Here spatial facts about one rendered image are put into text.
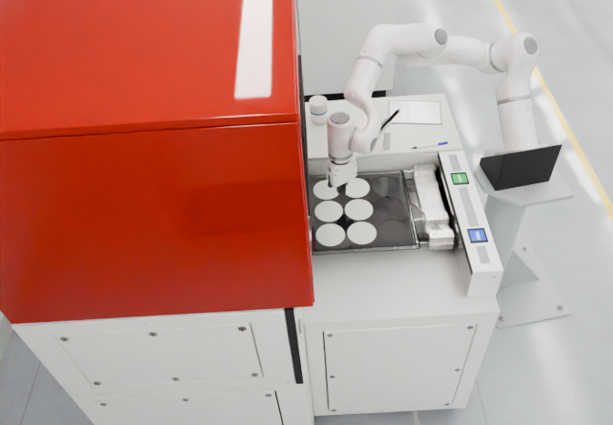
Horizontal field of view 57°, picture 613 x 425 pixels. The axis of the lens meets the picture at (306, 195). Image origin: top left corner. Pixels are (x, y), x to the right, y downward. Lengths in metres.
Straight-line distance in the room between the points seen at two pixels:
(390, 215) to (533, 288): 1.20
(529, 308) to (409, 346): 1.05
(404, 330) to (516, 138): 0.82
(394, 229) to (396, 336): 0.36
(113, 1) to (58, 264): 0.59
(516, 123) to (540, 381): 1.18
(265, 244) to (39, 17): 0.69
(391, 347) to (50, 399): 1.61
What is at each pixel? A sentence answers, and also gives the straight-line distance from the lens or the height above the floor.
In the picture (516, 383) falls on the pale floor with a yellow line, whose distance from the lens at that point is 2.75.
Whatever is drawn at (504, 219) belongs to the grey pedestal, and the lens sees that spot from 2.42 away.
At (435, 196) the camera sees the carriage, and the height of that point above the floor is 0.88.
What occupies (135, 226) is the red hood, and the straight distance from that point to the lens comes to 1.18.
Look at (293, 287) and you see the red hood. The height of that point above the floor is 1.31.
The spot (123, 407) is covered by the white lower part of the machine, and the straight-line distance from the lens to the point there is 1.93.
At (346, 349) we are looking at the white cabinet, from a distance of 2.00.
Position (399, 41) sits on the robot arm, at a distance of 1.93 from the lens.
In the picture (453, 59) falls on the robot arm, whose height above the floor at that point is 1.27.
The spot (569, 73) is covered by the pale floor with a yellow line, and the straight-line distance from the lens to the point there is 4.47.
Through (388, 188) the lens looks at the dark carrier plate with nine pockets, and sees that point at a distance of 2.09.
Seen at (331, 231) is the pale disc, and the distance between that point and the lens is 1.95.
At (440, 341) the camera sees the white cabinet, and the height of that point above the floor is 0.65.
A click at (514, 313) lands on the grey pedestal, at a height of 0.01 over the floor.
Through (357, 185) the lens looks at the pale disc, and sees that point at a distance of 2.09.
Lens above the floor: 2.40
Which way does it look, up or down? 46 degrees down
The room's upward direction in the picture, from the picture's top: 5 degrees counter-clockwise
